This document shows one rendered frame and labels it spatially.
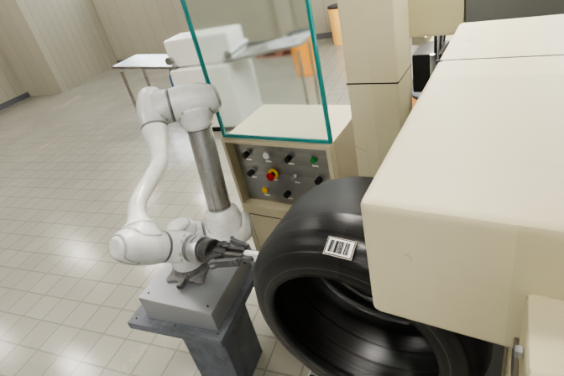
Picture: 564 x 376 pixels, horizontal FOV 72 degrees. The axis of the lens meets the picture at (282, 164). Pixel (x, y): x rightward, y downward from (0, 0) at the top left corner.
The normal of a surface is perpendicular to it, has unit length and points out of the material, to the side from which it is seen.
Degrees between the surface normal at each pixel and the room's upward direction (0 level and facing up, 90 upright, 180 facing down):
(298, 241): 46
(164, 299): 5
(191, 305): 5
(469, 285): 90
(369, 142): 90
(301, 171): 90
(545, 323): 18
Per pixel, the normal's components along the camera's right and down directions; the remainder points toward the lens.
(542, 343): -0.04, -0.97
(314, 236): -0.59, -0.28
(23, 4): 0.92, 0.00
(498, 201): -0.20, -0.85
